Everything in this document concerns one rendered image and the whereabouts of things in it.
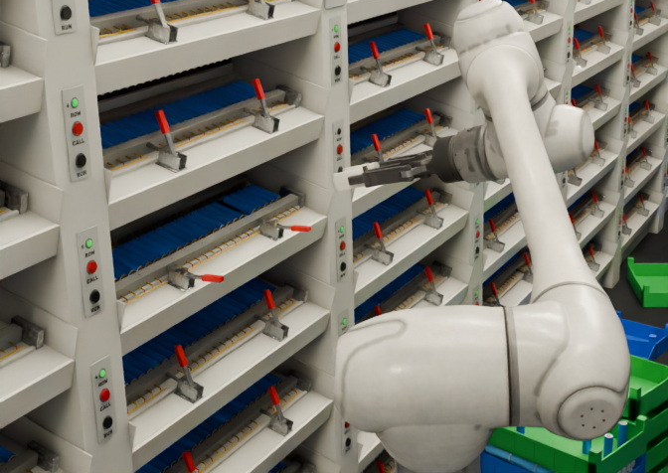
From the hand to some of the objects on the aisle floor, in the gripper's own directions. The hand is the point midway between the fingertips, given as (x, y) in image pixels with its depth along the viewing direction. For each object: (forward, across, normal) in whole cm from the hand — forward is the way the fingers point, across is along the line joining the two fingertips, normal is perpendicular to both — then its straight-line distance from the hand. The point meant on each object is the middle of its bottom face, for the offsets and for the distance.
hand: (356, 176), depth 187 cm
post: (+49, +53, +92) cm, 117 cm away
